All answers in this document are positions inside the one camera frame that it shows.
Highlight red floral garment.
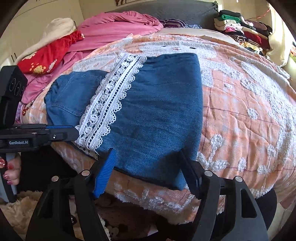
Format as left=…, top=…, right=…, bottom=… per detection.
left=17, top=31, right=85, bottom=74

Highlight dark grey headboard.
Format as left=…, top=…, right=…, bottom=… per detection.
left=114, top=1, right=218, bottom=30

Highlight fluffy beige left sleeve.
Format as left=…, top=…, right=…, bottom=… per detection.
left=1, top=191, right=42, bottom=240

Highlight pink bedsheet bundle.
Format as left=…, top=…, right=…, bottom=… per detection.
left=22, top=11, right=163, bottom=104

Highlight pile of folded clothes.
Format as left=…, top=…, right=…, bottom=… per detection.
left=214, top=9, right=273, bottom=56

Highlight left hand red nails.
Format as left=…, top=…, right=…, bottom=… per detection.
left=0, top=153, right=21, bottom=185

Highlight blue denim lace pants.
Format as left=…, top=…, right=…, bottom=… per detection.
left=44, top=53, right=203, bottom=190

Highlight white wardrobe cabinets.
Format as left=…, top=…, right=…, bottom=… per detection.
left=1, top=0, right=84, bottom=65

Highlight cream curtain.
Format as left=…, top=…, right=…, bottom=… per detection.
left=266, top=4, right=294, bottom=67

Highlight cream fluffy garment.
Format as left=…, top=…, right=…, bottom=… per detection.
left=14, top=18, right=76, bottom=64

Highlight striped purple pillow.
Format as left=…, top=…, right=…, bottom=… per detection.
left=159, top=19, right=186, bottom=28

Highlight tree painting wall panels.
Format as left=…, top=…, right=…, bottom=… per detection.
left=115, top=0, right=138, bottom=6

